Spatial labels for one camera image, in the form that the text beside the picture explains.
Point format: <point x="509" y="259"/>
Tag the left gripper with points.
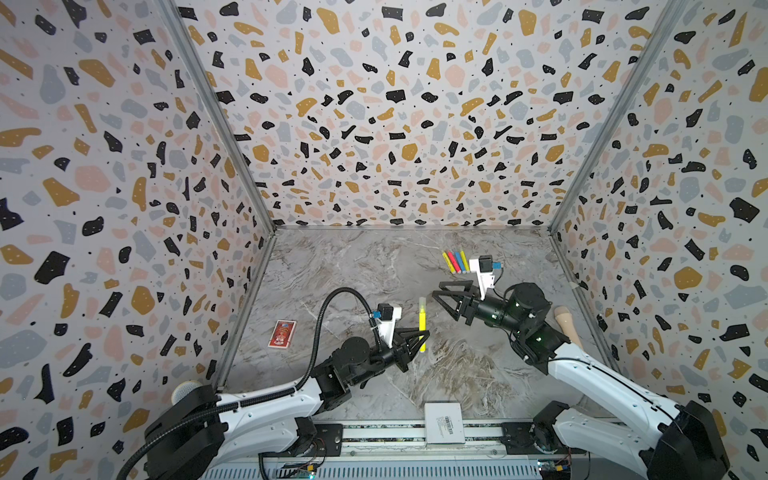
<point x="400" y="347"/>

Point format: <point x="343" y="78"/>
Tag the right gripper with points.
<point x="470" y="303"/>

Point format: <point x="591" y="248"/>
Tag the yellow highlighter pen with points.
<point x="448" y="262"/>
<point x="464" y="261"/>
<point x="422" y="327"/>

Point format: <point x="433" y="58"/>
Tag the blue highlighter pen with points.
<point x="459" y="261"/>

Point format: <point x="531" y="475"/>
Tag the pink highlighter pen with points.
<point x="454" y="262"/>

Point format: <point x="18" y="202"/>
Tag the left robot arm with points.
<point x="203" y="428"/>

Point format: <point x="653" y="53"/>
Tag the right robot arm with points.
<point x="653" y="436"/>

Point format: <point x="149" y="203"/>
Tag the wooden rolling pin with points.
<point x="564" y="318"/>

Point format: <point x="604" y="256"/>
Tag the red card packet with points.
<point x="282" y="334"/>

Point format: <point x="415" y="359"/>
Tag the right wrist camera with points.
<point x="485" y="268"/>

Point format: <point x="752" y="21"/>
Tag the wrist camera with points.
<point x="485" y="268"/>
<point x="387" y="316"/>

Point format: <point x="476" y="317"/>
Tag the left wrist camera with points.
<point x="387" y="316"/>

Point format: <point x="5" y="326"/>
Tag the white box on rail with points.
<point x="444" y="423"/>

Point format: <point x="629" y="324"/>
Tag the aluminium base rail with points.
<point x="411" y="449"/>

